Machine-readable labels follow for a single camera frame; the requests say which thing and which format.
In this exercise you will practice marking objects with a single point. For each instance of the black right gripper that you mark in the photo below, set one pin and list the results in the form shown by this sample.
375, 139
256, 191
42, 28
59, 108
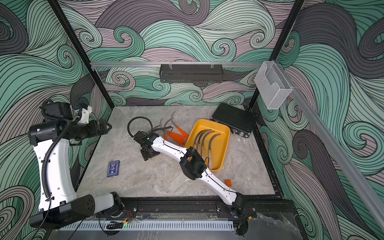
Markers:
145, 156

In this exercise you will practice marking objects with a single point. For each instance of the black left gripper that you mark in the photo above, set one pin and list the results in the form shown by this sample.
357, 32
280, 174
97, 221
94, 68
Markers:
96, 132

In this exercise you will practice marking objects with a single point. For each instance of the large wooden handle sickle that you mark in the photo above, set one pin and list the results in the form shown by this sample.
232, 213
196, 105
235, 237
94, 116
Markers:
197, 137

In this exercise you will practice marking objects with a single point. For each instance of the labelled wooden handle sickle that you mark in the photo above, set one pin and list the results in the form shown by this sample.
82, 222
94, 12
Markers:
203, 151

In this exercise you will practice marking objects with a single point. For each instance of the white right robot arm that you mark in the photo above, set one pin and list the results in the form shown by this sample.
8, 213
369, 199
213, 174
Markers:
191, 163

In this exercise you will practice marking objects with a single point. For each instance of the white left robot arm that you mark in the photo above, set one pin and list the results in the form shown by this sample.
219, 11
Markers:
59, 205

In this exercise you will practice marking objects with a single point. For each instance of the yellow plastic storage tray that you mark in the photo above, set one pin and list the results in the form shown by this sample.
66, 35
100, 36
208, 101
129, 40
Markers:
219, 144

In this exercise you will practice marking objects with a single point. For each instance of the blue playing card box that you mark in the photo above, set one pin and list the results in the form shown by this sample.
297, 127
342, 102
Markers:
113, 168

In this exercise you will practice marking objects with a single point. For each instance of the small orange block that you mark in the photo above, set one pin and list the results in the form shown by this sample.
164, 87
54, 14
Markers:
228, 183

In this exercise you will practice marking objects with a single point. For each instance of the black aluminium carrying case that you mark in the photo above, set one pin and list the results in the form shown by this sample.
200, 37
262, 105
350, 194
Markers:
239, 121

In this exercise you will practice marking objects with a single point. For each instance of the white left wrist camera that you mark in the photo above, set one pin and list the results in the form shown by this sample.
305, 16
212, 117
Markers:
83, 114

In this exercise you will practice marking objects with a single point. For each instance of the orange handle sickle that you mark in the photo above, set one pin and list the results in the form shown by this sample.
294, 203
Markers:
184, 134
174, 136
163, 125

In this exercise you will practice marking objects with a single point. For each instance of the black vertical frame post left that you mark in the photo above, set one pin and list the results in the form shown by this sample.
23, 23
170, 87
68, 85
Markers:
55, 6

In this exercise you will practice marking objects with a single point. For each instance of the black vertical frame post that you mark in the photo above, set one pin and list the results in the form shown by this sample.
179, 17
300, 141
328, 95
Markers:
55, 6
287, 27

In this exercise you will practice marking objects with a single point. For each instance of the black perforated wall shelf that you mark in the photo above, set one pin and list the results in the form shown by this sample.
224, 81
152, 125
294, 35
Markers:
200, 74

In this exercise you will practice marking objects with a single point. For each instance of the aluminium horizontal wall rail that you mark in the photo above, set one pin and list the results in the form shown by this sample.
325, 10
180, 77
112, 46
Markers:
137, 64

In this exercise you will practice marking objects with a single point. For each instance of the white slotted cable duct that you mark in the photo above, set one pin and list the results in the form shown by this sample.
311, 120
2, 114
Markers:
153, 225

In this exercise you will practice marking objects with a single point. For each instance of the clear plastic wall bin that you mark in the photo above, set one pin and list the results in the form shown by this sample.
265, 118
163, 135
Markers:
272, 83

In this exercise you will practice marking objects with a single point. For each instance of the black vertical frame post right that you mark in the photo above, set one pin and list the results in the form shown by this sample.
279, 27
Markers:
287, 27

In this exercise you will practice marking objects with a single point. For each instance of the aluminium right side rail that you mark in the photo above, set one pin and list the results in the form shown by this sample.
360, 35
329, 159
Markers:
332, 143

